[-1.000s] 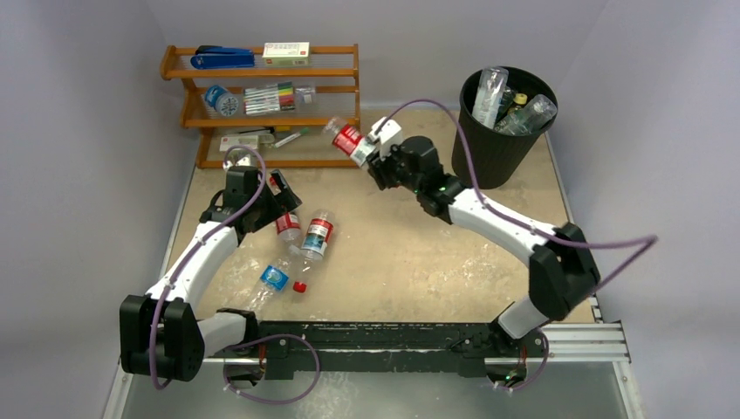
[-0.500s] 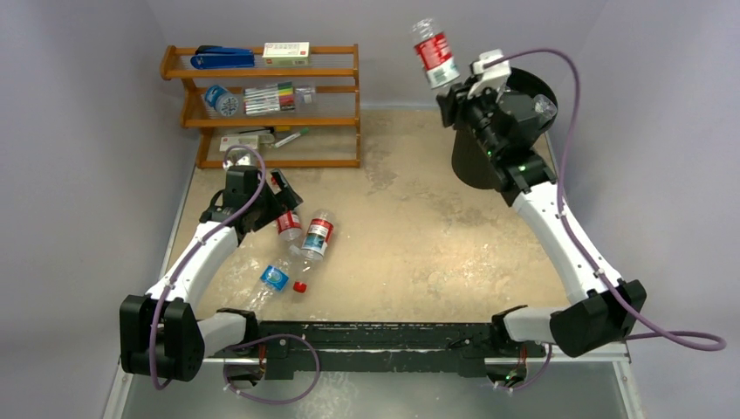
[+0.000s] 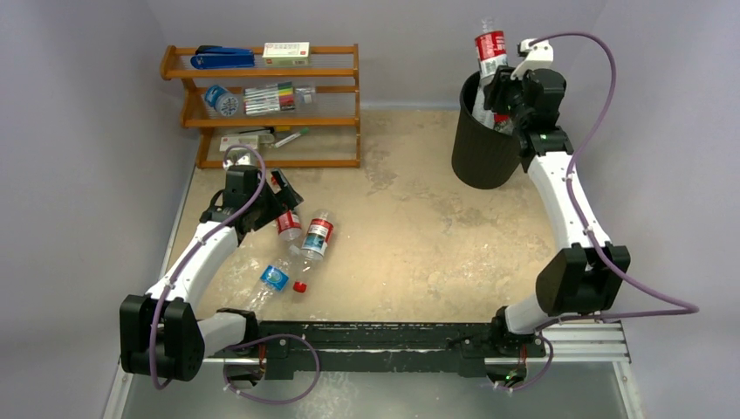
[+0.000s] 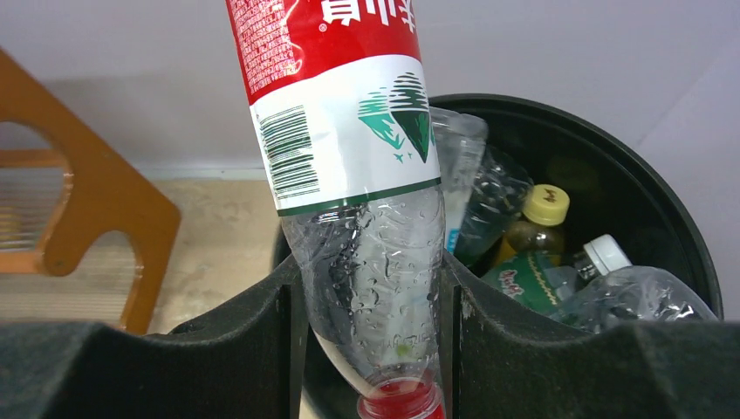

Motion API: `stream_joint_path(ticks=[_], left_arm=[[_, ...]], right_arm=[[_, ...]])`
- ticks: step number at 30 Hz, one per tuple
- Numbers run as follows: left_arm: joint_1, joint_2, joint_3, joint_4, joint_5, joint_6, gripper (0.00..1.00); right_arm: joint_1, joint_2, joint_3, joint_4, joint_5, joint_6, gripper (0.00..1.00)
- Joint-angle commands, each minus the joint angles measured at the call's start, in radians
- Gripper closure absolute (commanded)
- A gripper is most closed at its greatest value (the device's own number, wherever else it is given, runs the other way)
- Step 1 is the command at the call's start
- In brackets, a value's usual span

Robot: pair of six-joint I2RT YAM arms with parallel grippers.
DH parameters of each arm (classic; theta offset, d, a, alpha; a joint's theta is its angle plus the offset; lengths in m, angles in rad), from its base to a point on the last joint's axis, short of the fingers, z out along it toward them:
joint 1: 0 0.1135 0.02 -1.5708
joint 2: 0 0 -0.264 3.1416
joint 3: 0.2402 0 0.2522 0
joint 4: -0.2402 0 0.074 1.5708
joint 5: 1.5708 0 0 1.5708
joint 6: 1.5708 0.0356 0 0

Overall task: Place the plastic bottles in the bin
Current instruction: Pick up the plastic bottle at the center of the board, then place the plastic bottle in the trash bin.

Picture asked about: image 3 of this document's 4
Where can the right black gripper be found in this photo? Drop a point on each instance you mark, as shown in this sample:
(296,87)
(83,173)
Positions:
(503,92)

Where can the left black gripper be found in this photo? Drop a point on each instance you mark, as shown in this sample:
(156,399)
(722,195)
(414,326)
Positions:
(284,200)

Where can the red label bottle red cap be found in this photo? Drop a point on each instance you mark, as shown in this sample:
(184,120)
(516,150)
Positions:
(491,53)

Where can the black ribbed waste bin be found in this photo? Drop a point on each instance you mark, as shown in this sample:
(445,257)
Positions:
(482,157)

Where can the blue label clear bottle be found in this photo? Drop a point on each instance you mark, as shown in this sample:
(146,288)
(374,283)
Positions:
(272,281)

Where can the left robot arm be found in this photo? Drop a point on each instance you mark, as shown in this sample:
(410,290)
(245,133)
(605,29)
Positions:
(160,336)

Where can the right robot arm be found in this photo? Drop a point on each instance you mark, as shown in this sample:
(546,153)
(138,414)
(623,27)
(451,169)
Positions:
(578,280)

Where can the white stapler on bottom shelf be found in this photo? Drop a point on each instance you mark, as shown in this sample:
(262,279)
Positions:
(253,139)

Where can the green-capped white marker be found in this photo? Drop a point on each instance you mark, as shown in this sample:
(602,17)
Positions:
(291,137)

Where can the pack of coloured markers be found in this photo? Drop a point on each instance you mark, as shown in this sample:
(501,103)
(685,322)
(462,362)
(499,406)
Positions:
(273,98)

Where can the wooden three-tier shelf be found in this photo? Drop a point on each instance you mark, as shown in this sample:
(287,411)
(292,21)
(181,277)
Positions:
(299,103)

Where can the small clear clip box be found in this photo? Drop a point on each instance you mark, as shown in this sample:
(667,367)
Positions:
(305,95)

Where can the blue stapler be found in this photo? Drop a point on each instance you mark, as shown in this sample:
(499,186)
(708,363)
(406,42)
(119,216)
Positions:
(211,57)

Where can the white and red box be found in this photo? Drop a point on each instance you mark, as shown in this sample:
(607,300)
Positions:
(287,54)

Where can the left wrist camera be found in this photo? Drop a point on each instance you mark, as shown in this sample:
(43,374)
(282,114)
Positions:
(237,162)

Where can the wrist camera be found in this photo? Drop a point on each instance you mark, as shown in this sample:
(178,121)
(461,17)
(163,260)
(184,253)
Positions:
(535,54)
(237,162)

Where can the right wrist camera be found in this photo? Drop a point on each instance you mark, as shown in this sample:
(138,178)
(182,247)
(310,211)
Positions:
(535,54)

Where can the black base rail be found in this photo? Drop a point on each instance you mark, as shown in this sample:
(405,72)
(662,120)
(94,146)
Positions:
(470,350)

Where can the aluminium frame rail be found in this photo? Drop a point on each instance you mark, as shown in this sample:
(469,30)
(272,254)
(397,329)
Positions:
(586,374)

